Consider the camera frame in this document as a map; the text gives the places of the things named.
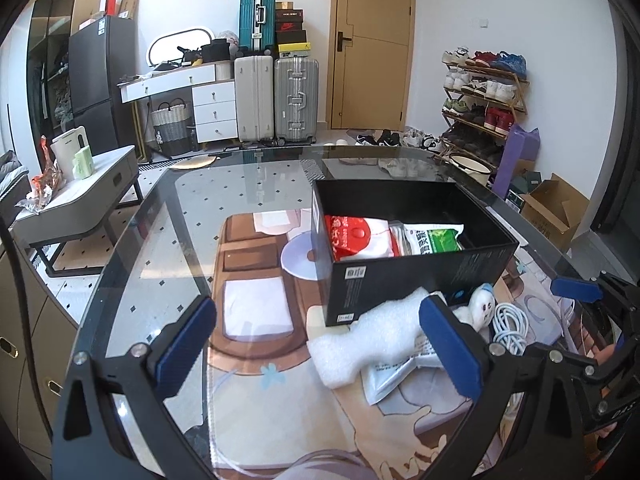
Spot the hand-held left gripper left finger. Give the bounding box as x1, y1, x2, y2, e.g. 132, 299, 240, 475
51, 296, 218, 480

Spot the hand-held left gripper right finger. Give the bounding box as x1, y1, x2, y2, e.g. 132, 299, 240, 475
419, 295, 586, 480

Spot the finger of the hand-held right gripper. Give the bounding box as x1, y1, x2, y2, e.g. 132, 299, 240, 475
550, 270, 640, 331
567, 340, 631, 411

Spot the white printed packet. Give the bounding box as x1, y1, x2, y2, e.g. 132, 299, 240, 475
361, 335, 451, 406

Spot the white foam sheet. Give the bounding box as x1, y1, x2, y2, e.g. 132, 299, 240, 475
306, 287, 441, 388

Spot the black cardboard box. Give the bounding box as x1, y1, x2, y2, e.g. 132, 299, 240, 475
311, 178, 521, 328

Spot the green and white packet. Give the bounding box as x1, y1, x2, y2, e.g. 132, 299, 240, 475
400, 222, 466, 256

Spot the red wet wipes packet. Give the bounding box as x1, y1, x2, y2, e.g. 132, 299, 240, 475
324, 214, 401, 262

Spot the small white plush toy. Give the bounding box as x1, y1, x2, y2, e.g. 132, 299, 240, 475
452, 282, 498, 331

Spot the open cardboard box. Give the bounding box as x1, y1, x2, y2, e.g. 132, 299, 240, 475
520, 173, 591, 253

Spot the dark green box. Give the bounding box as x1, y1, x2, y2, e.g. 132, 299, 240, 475
505, 172, 543, 211

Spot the purple bag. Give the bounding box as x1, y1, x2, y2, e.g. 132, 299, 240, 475
492, 125, 542, 198

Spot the white disc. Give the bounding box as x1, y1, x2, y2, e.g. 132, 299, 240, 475
280, 232, 321, 281

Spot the beige cabinet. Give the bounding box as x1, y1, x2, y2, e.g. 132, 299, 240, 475
0, 245, 81, 476

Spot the white enamel basin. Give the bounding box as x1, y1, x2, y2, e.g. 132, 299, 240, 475
447, 154, 493, 186

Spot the round beige floor mat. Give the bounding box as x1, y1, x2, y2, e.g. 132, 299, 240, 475
172, 156, 218, 171

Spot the grey coffee table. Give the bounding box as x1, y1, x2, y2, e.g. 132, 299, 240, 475
12, 145, 141, 278

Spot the beige sneakers pair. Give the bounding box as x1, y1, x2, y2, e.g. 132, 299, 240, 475
339, 155, 436, 178

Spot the orange snack wrapper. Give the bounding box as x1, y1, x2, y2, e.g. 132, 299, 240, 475
15, 135, 63, 216

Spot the shoe rack with shoes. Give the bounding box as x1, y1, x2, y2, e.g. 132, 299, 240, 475
441, 49, 528, 161

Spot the wicker basket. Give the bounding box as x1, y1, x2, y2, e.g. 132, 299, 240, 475
151, 100, 193, 157

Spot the pile of sneakers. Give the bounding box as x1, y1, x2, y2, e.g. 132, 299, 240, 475
347, 126, 443, 153

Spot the white kettle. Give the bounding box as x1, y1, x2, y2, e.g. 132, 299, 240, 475
51, 127, 87, 171

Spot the striped bedding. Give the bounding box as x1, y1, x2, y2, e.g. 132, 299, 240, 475
0, 150, 31, 221

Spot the white suitcase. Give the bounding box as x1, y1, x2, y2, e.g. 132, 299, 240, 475
234, 55, 276, 143

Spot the white vanity desk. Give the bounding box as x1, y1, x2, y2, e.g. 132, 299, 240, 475
117, 62, 238, 161

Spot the silver suitcase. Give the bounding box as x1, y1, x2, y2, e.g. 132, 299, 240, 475
273, 57, 320, 143

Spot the black fridge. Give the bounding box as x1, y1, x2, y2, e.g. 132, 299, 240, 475
68, 16, 138, 143

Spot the black bag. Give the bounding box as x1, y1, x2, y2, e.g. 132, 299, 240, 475
200, 39, 231, 63

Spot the wooden door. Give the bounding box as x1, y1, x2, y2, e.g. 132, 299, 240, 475
327, 0, 417, 131

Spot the oval mirror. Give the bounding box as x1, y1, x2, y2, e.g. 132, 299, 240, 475
147, 26, 215, 68

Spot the stack of shoe boxes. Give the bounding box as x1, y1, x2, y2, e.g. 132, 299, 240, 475
275, 0, 312, 58

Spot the teal suitcase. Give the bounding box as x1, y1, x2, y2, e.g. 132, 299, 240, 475
238, 0, 277, 53

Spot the dark glass wardrobe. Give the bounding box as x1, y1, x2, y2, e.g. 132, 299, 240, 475
27, 0, 83, 131

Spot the loose white cable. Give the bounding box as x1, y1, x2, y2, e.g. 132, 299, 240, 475
487, 301, 531, 356

